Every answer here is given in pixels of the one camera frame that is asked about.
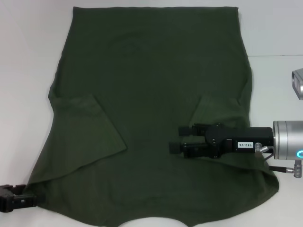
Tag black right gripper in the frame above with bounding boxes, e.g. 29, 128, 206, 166
169, 122, 275, 159

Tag dark green shirt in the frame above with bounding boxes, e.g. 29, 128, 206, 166
23, 6, 280, 227

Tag right gripper cable with plugs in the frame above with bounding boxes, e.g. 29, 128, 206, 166
254, 141, 303, 178

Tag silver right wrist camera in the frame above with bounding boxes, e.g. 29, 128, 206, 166
291, 68, 303, 100

